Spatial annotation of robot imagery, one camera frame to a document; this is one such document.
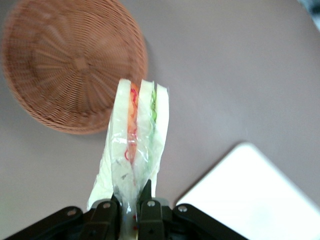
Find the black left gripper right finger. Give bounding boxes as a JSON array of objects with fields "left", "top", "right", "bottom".
[{"left": 138, "top": 179, "right": 165, "bottom": 240}]

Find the beige plastic tray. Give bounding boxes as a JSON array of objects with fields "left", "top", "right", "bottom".
[{"left": 175, "top": 142, "right": 320, "bottom": 240}]

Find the round brown wicker basket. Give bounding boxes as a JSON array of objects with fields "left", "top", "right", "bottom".
[{"left": 1, "top": 0, "right": 149, "bottom": 136}]

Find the triangle sandwich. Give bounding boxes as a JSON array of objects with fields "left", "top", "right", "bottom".
[{"left": 86, "top": 78, "right": 171, "bottom": 240}]

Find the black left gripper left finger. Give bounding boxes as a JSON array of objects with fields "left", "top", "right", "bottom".
[{"left": 84, "top": 192, "right": 121, "bottom": 240}]

